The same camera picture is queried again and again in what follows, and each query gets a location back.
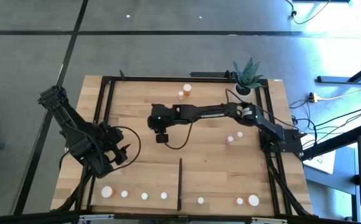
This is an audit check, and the black flat bar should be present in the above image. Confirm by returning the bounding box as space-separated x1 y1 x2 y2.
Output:
189 71 237 79

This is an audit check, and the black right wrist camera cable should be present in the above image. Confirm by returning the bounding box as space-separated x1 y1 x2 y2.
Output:
164 121 195 150

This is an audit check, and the white plant pot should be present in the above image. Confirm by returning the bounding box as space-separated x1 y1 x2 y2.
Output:
232 83 256 103

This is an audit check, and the silver metal bracket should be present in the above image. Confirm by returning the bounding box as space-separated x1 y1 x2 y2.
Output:
77 213 115 224
250 217 289 224

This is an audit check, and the white power cable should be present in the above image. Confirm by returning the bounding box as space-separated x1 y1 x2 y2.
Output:
316 88 361 101

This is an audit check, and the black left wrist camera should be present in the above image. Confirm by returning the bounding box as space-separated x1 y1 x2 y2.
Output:
114 151 128 166

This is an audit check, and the grey office desk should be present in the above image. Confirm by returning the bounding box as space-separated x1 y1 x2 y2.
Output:
301 123 361 224

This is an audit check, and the black metal table frame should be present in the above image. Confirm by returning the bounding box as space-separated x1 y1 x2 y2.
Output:
51 75 320 218

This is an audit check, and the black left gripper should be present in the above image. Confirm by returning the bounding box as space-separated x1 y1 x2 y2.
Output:
101 124 131 153

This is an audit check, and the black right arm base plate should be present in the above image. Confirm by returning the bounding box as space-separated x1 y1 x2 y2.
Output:
259 129 302 153

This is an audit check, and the green spiky plant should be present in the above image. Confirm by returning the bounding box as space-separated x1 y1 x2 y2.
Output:
232 57 265 91

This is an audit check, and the black shelf divider post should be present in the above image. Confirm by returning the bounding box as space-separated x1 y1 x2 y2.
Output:
177 157 183 212

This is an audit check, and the white paper sheet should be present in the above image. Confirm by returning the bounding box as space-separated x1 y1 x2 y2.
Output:
303 149 337 175

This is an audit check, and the black floor cable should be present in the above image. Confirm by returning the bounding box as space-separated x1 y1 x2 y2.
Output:
284 0 335 25

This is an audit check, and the black left wrist camera cable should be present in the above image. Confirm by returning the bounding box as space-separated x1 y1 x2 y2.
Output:
111 126 141 170

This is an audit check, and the black desk leg base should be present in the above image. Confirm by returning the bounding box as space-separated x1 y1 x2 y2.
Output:
316 57 361 85

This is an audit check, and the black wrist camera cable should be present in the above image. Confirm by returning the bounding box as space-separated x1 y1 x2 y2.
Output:
164 121 195 150
111 126 141 170

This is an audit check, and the black rig beam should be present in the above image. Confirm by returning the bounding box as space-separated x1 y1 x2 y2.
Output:
0 210 321 224

